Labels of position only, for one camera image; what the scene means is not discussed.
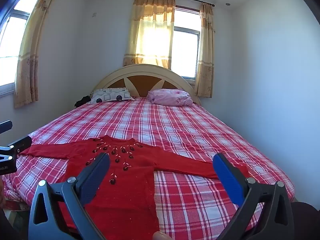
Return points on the yellow curtain with valance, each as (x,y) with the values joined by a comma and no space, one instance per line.
(147,30)

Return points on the narrow yellow curtain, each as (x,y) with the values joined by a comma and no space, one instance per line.
(206,55)

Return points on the white patterned pillow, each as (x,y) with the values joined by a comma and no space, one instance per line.
(110,96)

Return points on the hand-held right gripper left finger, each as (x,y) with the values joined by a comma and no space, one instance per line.
(93,180)

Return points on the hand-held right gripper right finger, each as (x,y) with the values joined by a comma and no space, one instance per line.
(228,177)

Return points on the dark cloth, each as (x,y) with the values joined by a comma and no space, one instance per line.
(82,102)

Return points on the cream and brown arched headboard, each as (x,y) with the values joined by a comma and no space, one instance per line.
(142,80)

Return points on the bed with red plaid sheet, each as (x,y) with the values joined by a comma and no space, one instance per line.
(200,130)

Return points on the small rectangular window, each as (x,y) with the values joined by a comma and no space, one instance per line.
(186,50)

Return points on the long yellow curtain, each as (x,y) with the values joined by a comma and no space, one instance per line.
(28,62)

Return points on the person's right hand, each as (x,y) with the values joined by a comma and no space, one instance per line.
(161,236)

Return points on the large arched window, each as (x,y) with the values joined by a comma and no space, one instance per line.
(10,37)

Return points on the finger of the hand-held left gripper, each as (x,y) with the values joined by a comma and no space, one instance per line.
(21,143)
(6,126)

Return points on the person's leg in dark pants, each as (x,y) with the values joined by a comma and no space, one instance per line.
(306,222)

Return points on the pink floral pillow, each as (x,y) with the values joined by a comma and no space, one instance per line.
(170,97)

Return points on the red knit beaded sweater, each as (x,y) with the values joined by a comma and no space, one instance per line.
(125,195)

